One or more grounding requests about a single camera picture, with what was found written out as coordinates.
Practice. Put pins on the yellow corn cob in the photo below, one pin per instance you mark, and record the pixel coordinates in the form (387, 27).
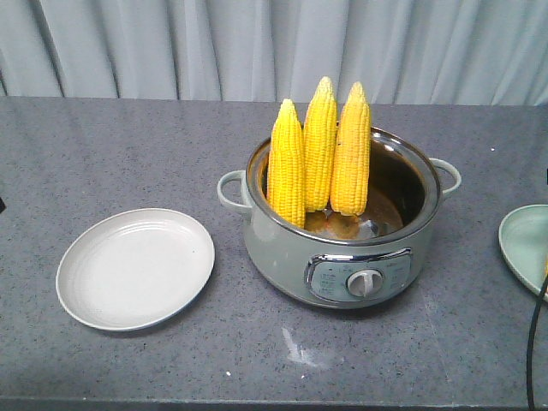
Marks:
(320, 130)
(286, 175)

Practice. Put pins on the green electric cooking pot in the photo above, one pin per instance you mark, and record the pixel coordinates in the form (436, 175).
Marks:
(345, 262)

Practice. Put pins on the cream white plate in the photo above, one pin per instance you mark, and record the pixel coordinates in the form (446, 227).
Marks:
(135, 269)

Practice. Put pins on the grey pleated curtain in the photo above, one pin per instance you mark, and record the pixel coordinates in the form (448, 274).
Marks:
(403, 52)

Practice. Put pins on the light green plate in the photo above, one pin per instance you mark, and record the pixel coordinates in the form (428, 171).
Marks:
(522, 237)

